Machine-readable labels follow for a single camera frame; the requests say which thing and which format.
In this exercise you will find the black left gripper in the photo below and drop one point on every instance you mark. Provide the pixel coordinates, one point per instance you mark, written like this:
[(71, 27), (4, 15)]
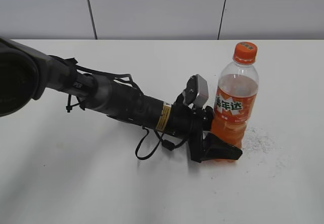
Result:
[(189, 124)]

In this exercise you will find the orange soda plastic bottle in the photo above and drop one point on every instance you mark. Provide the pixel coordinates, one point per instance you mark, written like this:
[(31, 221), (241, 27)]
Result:
[(237, 88)]

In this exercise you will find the orange bottle cap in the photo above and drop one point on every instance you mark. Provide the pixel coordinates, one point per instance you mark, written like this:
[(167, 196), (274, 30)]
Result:
[(245, 53)]

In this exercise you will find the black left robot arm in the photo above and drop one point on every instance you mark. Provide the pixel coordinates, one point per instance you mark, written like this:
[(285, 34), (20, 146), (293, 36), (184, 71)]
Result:
[(26, 73)]

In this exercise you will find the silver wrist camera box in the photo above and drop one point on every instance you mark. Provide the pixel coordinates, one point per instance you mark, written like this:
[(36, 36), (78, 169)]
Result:
[(196, 91)]

